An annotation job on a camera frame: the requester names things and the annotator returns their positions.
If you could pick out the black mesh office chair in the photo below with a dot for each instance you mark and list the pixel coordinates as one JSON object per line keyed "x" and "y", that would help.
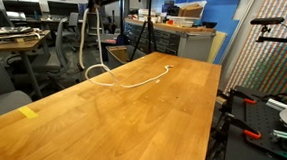
{"x": 90, "y": 23}

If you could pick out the grey office chair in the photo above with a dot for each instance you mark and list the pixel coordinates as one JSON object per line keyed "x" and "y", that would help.
{"x": 73, "y": 19}
{"x": 1, "y": 104}
{"x": 47, "y": 62}

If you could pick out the black computer monitor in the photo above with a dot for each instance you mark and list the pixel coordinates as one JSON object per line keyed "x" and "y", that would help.
{"x": 62, "y": 9}
{"x": 21, "y": 7}

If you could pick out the dark blue storage bin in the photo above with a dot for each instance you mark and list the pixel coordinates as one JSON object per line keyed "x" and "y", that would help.
{"x": 105, "y": 44}

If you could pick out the open cardboard box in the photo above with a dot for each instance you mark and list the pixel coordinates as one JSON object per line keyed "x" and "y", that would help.
{"x": 121, "y": 53}

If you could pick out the black tripod stand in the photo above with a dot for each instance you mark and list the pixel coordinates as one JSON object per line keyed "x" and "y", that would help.
{"x": 148, "y": 30}

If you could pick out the black keyboard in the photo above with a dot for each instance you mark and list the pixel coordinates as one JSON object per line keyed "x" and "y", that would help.
{"x": 14, "y": 31}

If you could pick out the wooden office desk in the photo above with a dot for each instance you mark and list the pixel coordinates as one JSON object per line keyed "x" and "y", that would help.
{"x": 18, "y": 44}

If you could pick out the brown cardboard box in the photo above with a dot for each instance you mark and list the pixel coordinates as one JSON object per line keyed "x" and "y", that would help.
{"x": 191, "y": 10}

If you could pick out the yellow tape patch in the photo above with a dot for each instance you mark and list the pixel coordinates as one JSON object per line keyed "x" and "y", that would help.
{"x": 28, "y": 113}

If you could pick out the blue partition panel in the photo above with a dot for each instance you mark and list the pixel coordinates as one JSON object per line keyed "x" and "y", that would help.
{"x": 221, "y": 14}

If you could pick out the tan flat board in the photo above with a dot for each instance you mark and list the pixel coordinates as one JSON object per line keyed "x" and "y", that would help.
{"x": 217, "y": 47}

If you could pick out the multicolour pixel pattern panel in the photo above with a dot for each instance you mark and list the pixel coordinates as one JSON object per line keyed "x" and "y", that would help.
{"x": 274, "y": 71}

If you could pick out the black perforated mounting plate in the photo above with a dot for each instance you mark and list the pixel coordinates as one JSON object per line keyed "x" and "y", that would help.
{"x": 259, "y": 154}

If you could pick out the black bar camera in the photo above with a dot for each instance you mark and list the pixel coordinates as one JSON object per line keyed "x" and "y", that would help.
{"x": 267, "y": 20}

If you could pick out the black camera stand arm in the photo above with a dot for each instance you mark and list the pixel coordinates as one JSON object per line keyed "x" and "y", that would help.
{"x": 279, "y": 40}

